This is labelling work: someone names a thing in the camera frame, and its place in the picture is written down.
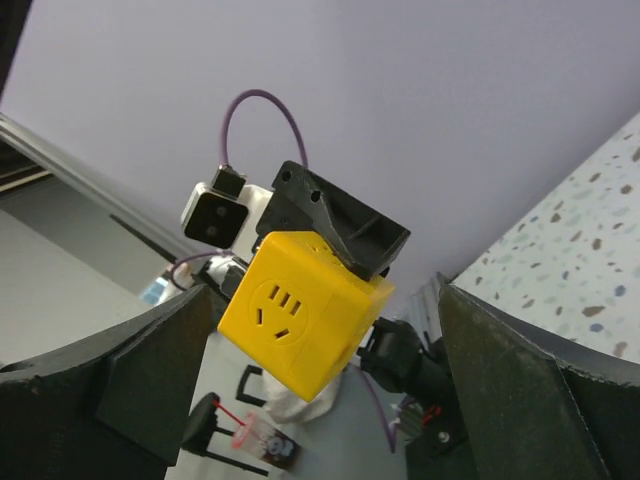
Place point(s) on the yellow cube plug adapter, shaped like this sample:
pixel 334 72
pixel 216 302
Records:
pixel 299 313

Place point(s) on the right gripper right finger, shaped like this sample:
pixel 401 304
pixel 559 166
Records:
pixel 537 405

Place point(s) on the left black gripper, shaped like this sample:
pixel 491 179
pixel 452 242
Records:
pixel 366 242

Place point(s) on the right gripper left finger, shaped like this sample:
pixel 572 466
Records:
pixel 113 405

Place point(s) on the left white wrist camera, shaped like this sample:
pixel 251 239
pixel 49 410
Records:
pixel 224 213

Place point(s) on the aluminium frame rail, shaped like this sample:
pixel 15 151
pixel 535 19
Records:
pixel 96 187

